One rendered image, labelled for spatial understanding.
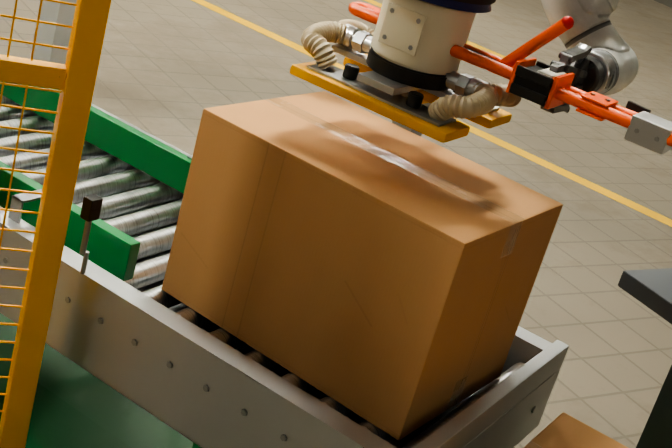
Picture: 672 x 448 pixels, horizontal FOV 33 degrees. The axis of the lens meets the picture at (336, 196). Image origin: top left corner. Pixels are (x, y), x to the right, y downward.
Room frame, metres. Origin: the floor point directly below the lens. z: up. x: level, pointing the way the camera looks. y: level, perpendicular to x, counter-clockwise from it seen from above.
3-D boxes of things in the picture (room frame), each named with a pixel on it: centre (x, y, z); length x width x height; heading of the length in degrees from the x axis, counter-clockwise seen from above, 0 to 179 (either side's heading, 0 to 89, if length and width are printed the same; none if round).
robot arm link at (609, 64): (2.15, -0.41, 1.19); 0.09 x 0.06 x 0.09; 63
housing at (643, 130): (1.86, -0.48, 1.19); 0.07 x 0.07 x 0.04; 63
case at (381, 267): (2.05, -0.07, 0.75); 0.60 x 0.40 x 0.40; 60
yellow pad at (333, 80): (1.98, -0.03, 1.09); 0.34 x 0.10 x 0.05; 63
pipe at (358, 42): (2.07, -0.07, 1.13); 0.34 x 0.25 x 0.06; 63
